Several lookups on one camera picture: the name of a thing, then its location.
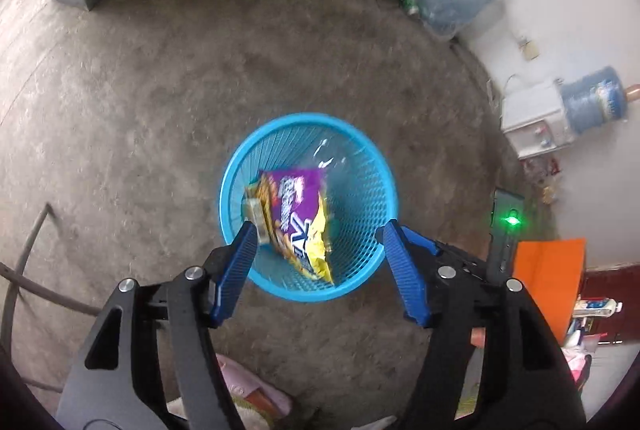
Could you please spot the blue water jug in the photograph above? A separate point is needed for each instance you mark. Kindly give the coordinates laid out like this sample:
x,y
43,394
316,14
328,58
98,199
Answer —
x,y
592,99

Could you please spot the clear plastic wrapper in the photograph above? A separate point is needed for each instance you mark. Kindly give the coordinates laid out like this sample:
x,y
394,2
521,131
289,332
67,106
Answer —
x,y
327,154

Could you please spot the grey bent tube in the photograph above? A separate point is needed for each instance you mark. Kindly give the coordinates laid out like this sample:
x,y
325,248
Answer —
x,y
22,255

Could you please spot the white bottle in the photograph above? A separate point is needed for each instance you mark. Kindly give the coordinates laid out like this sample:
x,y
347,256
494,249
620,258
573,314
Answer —
x,y
597,308

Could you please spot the pink cloth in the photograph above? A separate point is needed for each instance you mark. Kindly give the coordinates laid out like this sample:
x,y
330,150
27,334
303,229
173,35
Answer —
x,y
250,385

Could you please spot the blue plastic mesh wastebasket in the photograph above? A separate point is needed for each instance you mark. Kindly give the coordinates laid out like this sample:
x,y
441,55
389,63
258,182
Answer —
x,y
360,190

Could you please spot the purple yellow chips bag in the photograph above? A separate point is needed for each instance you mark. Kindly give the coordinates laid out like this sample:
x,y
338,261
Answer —
x,y
295,210

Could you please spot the orange yellow snack packet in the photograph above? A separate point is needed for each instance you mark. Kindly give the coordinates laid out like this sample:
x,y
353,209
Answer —
x,y
252,205

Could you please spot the dark red cabinet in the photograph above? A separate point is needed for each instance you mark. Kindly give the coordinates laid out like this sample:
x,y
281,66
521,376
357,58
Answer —
x,y
610,280

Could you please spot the pink toy clutter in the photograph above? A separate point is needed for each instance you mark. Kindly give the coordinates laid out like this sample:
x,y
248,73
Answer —
x,y
575,360

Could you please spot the green can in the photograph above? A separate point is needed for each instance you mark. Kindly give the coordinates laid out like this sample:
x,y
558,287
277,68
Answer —
x,y
411,3

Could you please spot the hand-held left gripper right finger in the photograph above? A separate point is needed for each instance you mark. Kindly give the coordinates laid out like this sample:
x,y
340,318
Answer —
x,y
405,270

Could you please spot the white water dispenser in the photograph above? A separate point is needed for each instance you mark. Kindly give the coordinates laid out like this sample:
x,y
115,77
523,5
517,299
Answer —
x,y
535,119

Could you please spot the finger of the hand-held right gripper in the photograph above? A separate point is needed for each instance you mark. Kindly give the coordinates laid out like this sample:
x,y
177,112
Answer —
x,y
425,242

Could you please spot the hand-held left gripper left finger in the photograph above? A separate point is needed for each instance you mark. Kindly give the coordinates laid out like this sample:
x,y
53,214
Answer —
x,y
235,270

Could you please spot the small colourful floor items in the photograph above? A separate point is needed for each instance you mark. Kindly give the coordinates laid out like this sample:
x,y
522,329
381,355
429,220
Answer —
x,y
545,185

